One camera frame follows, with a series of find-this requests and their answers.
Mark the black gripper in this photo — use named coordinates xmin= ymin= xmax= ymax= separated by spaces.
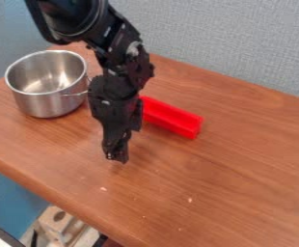
xmin=88 ymin=9 xmax=154 ymax=164

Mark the red plastic block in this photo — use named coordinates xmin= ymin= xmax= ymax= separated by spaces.
xmin=140 ymin=96 xmax=204 ymax=139

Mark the metal pot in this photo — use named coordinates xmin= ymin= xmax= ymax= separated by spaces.
xmin=3 ymin=50 xmax=88 ymax=119

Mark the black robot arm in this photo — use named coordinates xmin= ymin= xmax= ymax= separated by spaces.
xmin=23 ymin=0 xmax=154 ymax=163

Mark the wooden block under table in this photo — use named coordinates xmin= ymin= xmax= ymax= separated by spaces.
xmin=18 ymin=206 xmax=98 ymax=247

